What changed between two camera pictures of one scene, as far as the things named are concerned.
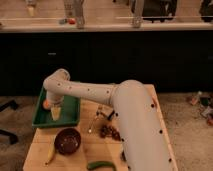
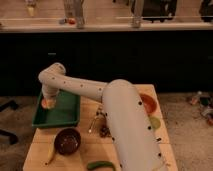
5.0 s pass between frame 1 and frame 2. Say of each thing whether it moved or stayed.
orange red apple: stayed
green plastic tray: stayed
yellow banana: stayed
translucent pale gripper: moved
